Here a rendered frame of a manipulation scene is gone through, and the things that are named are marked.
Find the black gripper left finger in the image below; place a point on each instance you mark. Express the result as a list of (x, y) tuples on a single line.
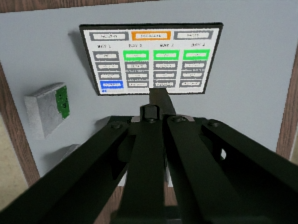
[(76, 190)]

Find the light grey flat mat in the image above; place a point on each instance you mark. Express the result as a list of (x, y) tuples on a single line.
[(247, 86)]

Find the black drive dock housing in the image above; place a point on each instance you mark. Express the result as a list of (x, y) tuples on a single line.
[(127, 119)]

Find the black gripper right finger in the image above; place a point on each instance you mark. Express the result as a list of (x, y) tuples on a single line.
[(252, 185)]

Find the status display panel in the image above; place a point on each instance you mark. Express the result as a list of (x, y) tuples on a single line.
[(128, 59)]

